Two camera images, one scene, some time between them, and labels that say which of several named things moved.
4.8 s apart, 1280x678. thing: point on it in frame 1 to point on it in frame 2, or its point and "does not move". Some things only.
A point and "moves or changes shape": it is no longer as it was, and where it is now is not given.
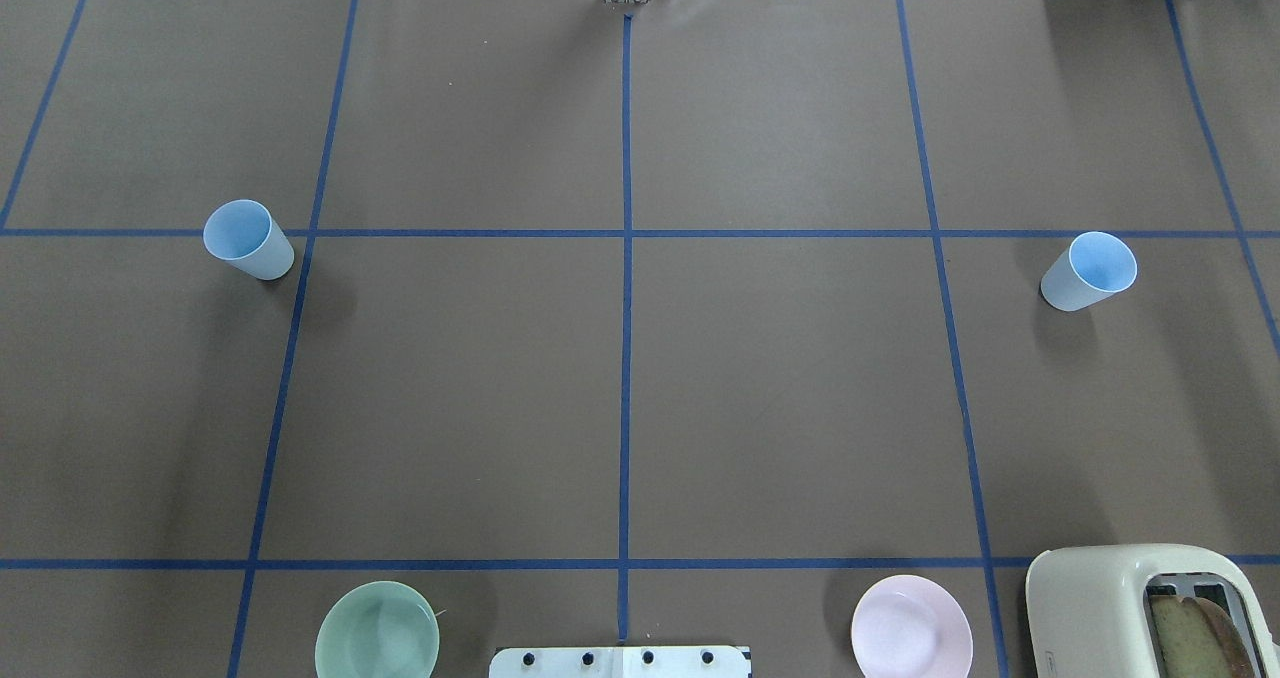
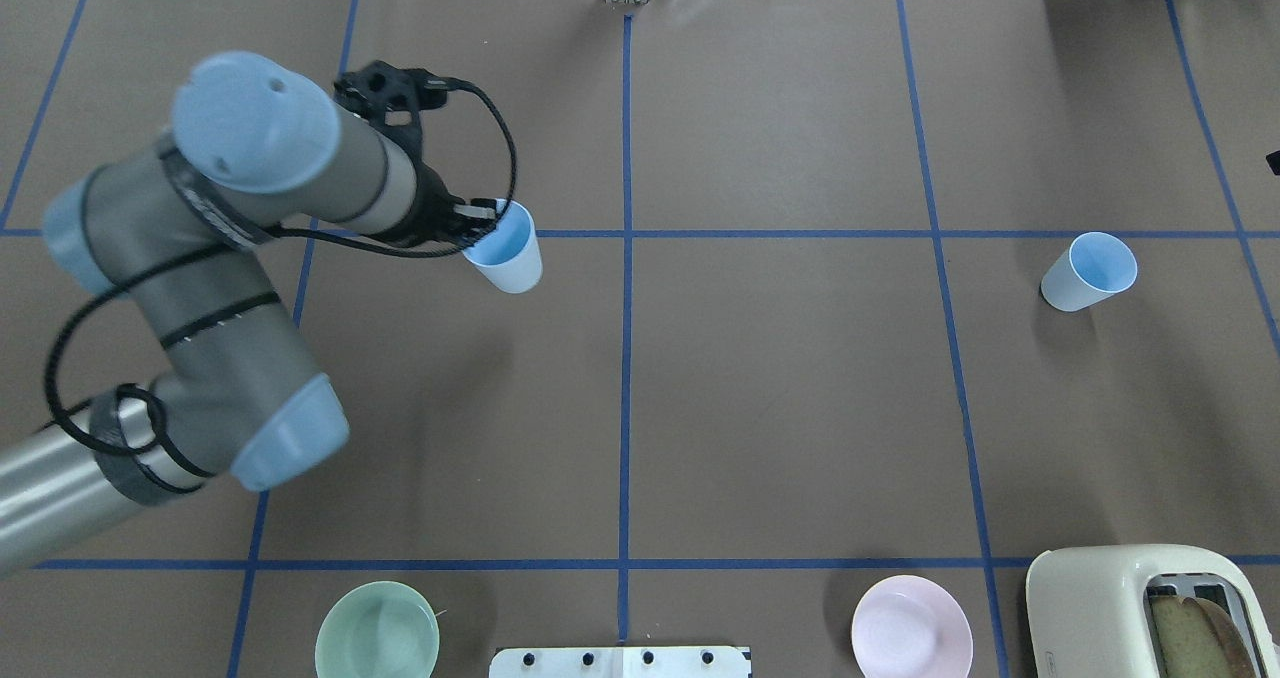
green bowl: [378, 630] does not move
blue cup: [244, 233] moves or changes shape
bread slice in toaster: [1197, 638] does not move
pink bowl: [906, 626] does not move
